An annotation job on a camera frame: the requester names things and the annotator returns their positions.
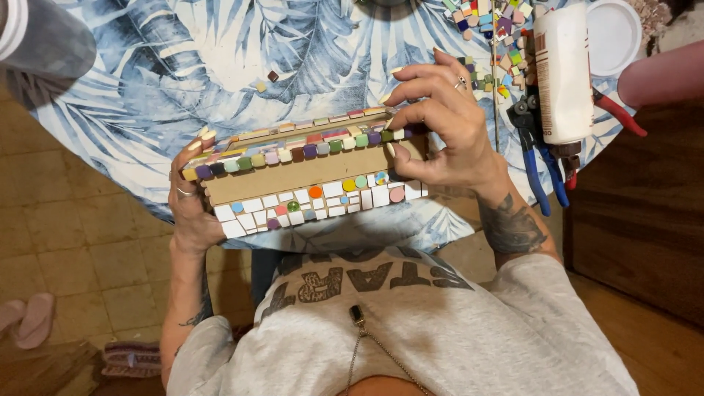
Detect person's left hand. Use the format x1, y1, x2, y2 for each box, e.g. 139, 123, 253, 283
167, 125, 227, 255

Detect person's right hand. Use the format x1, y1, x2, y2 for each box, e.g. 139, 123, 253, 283
378, 46, 510, 202

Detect wooden box with mosaic tiles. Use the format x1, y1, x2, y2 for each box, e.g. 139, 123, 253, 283
180, 106, 430, 239

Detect blue leaf print tablecloth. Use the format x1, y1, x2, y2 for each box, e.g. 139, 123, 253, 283
22, 0, 644, 255

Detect grey bottle with white band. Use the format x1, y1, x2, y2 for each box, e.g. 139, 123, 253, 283
0, 0, 98, 81

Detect purple knitted slipper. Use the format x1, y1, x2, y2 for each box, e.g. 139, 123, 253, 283
101, 341, 164, 380

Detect pink flip-flop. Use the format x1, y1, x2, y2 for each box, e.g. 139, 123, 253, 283
15, 293, 56, 351
0, 300, 26, 334

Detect thin metal rod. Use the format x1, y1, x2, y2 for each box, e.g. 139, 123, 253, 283
491, 0, 501, 153

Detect grey printed shirt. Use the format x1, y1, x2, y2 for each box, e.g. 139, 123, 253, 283
165, 246, 642, 396

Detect pile of colourful mosaic tiles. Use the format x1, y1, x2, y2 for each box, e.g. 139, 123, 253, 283
443, 0, 551, 106

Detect white glue bottle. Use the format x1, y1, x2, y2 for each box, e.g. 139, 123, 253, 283
532, 0, 597, 175

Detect white round plastic lid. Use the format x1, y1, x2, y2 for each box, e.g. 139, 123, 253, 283
584, 0, 643, 78

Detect dark wooden furniture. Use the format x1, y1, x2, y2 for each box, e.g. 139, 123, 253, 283
563, 99, 704, 331

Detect pink rounded object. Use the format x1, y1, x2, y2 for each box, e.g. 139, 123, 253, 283
617, 40, 704, 110

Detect heap of beige tile fragments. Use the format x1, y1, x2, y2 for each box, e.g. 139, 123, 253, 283
627, 0, 675, 43

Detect chain necklace with dark pendant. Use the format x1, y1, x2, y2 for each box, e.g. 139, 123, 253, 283
343, 304, 431, 396

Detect blue handled tile nippers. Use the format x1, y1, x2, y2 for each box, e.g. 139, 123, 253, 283
506, 95, 571, 217

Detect red handled pliers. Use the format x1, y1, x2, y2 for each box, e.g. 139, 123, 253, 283
562, 88, 649, 192

